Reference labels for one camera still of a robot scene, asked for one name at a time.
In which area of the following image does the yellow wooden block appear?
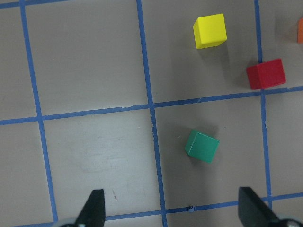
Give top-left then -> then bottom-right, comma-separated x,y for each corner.
193,13 -> 227,50

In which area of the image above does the orange wooden block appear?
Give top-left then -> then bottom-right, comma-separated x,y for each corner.
297,18 -> 303,44

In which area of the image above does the green wooden block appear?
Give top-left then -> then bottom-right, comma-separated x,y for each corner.
185,130 -> 220,163

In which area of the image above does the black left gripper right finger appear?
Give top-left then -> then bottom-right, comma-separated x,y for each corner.
238,187 -> 287,227

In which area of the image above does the red wooden block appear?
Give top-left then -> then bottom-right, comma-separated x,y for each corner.
246,59 -> 286,90

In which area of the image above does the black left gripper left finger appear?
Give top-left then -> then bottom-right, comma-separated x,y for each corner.
74,189 -> 106,227

